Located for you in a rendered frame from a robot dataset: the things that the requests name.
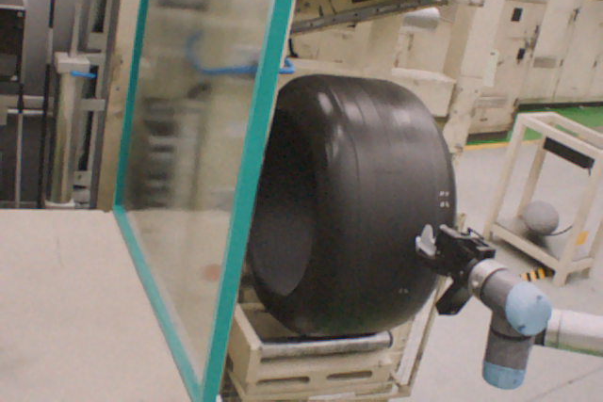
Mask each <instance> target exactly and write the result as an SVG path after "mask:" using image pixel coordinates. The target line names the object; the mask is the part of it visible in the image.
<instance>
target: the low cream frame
mask: <svg viewBox="0 0 603 402"><path fill-rule="evenodd" d="M544 122H545V123H544ZM556 124H557V125H559V126H561V127H562V128H565V129H567V130H569V131H571V132H574V133H576V134H577V135H580V136H582V137H585V138H588V139H590V140H592V141H593V142H596V143H597V144H599V145H601V146H603V135H600V134H599V133H597V132H595V131H593V130H591V129H588V128H586V127H584V126H581V125H579V124H577V123H574V122H573V121H570V120H568V119H566V118H563V117H561V116H559V115H557V114H555V113H547V112H541V113H525V114H524V113H522V114H518V117H517V120H516V123H515V126H514V129H513V134H512V137H511V140H510V143H509V146H508V150H507V152H506V155H505V158H504V161H503V164H502V168H501V173H500V176H499V180H498V184H497V189H496V192H495V195H494V197H493V201H492V204H491V207H490V210H489V213H488V217H487V219H486V222H485V225H484V228H483V231H482V235H483V236H485V238H484V241H486V242H488V241H490V240H491V237H492V234H493V233H495V234H496V235H498V236H500V237H501V238H503V239H505V240H506V241H508V242H510V243H511V244H513V245H515V246H516V247H518V248H520V249H522V250H523V251H525V252H526V253H527V254H529V255H530V256H532V257H534V258H535V259H537V260H539V261H540V262H542V263H544V264H545V265H547V266H548V267H550V268H553V269H555V270H556V273H555V276H554V279H553V281H552V283H554V284H555V285H557V286H559V287H560V286H563V284H564V281H565V278H566V275H567V273H570V272H573V271H577V270H580V269H583V270H582V273H581V274H582V275H583V276H585V277H586V278H590V277H592V275H593V272H594V270H595V266H596V263H597V260H598V258H599V255H600V253H601V250H602V248H603V216H602V218H601V220H600V223H599V225H598V228H597V231H596V233H595V240H594V243H593V244H592V247H591V250H590V252H587V251H585V250H584V249H581V248H579V247H578V245H583V244H585V242H586V240H587V237H588V234H589V232H590V230H586V231H583V229H584V226H585V223H586V221H587V218H588V216H589V214H590V211H591V208H592V205H593V203H594V200H595V196H596V194H597V191H598V187H599V184H600V181H601V179H602V176H603V149H602V148H600V147H598V146H596V145H595V144H593V143H591V142H588V141H586V140H584V139H582V138H579V137H577V136H575V135H572V134H570V133H568V132H560V131H557V130H555V125H556ZM527 126H528V127H529V128H531V129H533V130H536V131H538V132H540V133H542V134H541V137H540V140H539V143H538V146H537V149H536V152H535V155H534V160H533V163H532V166H531V169H530V175H529V178H528V180H527V183H526V187H525V190H524V193H523V196H522V199H521V202H520V204H519V207H518V210H517V213H516V216H511V217H502V218H498V214H499V211H500V208H501V205H502V203H503V200H504V197H505V194H506V190H507V187H508V184H509V182H510V179H511V175H512V172H513V166H514V163H515V160H516V157H517V155H518V152H519V149H520V146H521V142H522V139H523V136H524V134H525V131H526V128H527ZM547 151H549V152H550V153H552V154H554V155H556V156H558V157H560V158H561V159H563V160H565V161H567V162H569V163H571V164H573V165H575V166H577V167H580V168H581V169H587V170H588V174H589V181H588V183H587V185H586V188H585V191H584V193H583V196H582V199H581V202H580V206H579V210H578V213H577V215H576V218H575V221H574V223H573V224H572V225H571V226H569V227H568V228H567V229H565V231H563V232H560V233H554V232H556V231H557V228H558V226H559V221H560V220H559V213H558V211H557V210H556V209H555V207H554V206H552V205H551V204H549V203H548V202H546V201H533V202H531V201H532V198H533V195H534V192H535V189H536V185H537V182H538V179H539V176H540V173H541V170H542V167H543V164H544V161H545V158H546V153H547ZM590 169H593V170H592V172H590ZM571 228H572V229H571ZM569 229H571V232H570V234H569V236H568V239H567V240H566V239H564V238H561V237H559V236H558V235H560V234H563V233H564V232H566V231H568V230H569Z"/></svg>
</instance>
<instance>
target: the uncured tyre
mask: <svg viewBox="0 0 603 402"><path fill-rule="evenodd" d="M372 170H381V171H402V173H379V172H371V171H372ZM439 189H447V190H449V209H439ZM456 220H457V190H456V181H455V173H454V168H453V164H452V160H451V156H450V152H449V149H448V144H447V142H446V140H445V138H444V136H443V134H442V132H441V130H440V128H439V126H438V125H437V122H436V120H435V119H434V117H433V115H432V113H431V112H430V110H429V108H428V107H426V105H425V104H424V103H423V101H422V100H421V99H420V98H419V97H418V96H417V95H416V94H414V93H413V92H412V91H411V90H409V89H407V88H405V87H402V86H400V85H397V84H395V83H393V82H390V81H387V80H384V79H381V78H369V77H358V76H346V75H335V74H324V73H311V74H307V75H302V76H298V77H294V78H292V79H290V80H289V81H287V82H286V83H285V84H284V85H282V86H281V87H280V88H279V89H278V93H277V98H276V104H275V108H274V113H273V118H272V124H271V128H270V133H269V142H268V147H267V152H266V156H264V161H263V167H262V172H261V177H260V184H259V188H258V193H257V198H256V203H255V207H254V213H253V223H252V226H251V229H250V236H249V243H248V247H247V252H246V257H245V263H246V268H247V271H248V275H249V278H250V281H251V284H252V287H253V291H254V292H255V293H256V294H257V296H258V298H259V300H260V301H261V303H262V304H263V306H264V307H265V308H266V309H267V311H268V312H269V313H270V314H271V315H272V316H274V317H275V318H276V319H277V320H278V321H279V322H280V323H281V324H282V325H283V326H284V327H285V328H286V329H288V330H290V331H293V332H296V333H299V334H304V335H308V336H327V335H341V334H355V333H371V332H384V331H388V330H392V329H394V328H397V327H399V326H401V325H404V324H406V323H407V322H409V321H410V320H411V319H412V318H413V317H414V316H415V315H416V314H418V312H419V311H420V310H421V309H422V308H423V307H424V305H425V304H426V302H427V301H428V299H429V298H430V296H431V295H432V292H433V291H434V289H435V288H436V286H437V284H438V283H440V281H441V280H442V278H443V276H441V275H439V274H438V273H436V272H434V271H433V269H430V268H429V267H428V266H426V265H424V264H422V263H421V261H420V260H419V257H418V255H417V250H416V240H417V238H418V237H419V238H420V237H421V236H422V234H423V232H424V229H425V226H426V225H428V224H429V225H430V226H431V227H432V240H434V238H435V237H436V233H437V229H438V226H441V225H446V226H447V227H450V228H451V229H452V230H454V231H455V230H456ZM402 285H411V288H410V290H409V292H408V295H405V296H396V293H397V291H398V289H399V286H402Z"/></svg>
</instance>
